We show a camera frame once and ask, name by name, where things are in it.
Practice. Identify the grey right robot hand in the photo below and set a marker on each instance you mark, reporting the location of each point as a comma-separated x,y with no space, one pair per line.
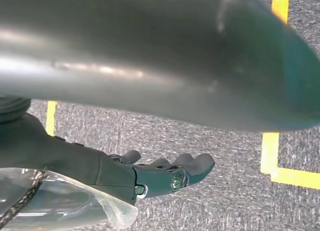
149,57

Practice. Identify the clear plastic sleeve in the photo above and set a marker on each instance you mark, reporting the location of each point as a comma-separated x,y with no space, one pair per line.
75,203

